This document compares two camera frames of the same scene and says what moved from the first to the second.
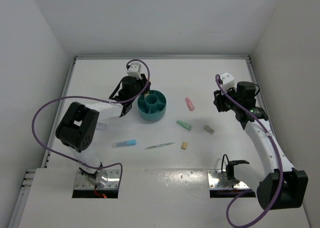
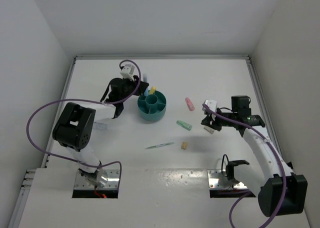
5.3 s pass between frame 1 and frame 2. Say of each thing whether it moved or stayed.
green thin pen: stayed
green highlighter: stayed
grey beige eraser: stayed
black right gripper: moved
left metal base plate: stayed
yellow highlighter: moved
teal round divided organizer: stayed
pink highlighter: stayed
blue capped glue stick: moved
